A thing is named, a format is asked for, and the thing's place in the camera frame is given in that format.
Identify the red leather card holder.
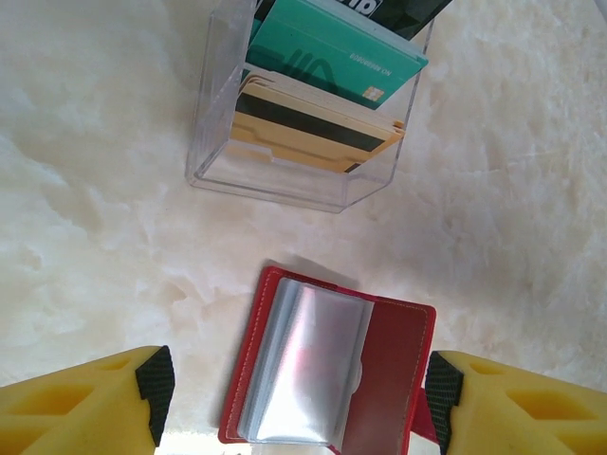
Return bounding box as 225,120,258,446
216,264,440,449

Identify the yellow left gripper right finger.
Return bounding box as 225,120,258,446
424,349,607,455

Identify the teal card stack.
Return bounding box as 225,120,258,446
246,0,430,113

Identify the gold card stack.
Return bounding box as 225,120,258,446
230,69,407,174

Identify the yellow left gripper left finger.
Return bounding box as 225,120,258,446
0,344,176,455

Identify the tan striped card block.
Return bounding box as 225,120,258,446
186,0,435,215

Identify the black vip card stack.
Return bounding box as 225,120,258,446
253,0,454,42

